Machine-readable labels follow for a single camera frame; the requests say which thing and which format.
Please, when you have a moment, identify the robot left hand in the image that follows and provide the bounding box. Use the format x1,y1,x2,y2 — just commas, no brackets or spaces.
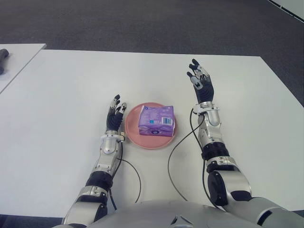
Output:
105,94,129,133

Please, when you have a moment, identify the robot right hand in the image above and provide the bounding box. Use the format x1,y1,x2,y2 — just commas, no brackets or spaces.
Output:
186,58,216,105

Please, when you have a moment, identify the purple tissue paper pack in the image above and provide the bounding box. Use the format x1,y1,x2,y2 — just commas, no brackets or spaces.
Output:
138,105,176,137

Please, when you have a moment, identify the pink round plate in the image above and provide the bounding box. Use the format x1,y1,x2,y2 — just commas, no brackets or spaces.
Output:
125,102,179,150

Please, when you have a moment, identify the silver robot torso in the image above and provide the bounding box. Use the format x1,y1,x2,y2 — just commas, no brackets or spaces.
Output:
87,199,262,228

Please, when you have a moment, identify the white side table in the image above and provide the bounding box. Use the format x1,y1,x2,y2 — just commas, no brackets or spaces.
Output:
0,43,46,95

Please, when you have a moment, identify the white table with black edge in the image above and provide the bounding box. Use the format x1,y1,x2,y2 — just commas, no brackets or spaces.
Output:
267,0,304,24

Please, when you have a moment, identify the dark grey tool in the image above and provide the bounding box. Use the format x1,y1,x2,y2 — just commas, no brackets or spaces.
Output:
0,48,10,75

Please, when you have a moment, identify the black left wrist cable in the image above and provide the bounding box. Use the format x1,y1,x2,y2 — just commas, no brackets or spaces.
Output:
109,140,142,211

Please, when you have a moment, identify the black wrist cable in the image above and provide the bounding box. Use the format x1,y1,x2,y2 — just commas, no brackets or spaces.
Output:
109,140,142,211
167,108,221,209

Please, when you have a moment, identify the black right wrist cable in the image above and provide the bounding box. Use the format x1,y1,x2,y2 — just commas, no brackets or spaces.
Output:
167,108,221,209

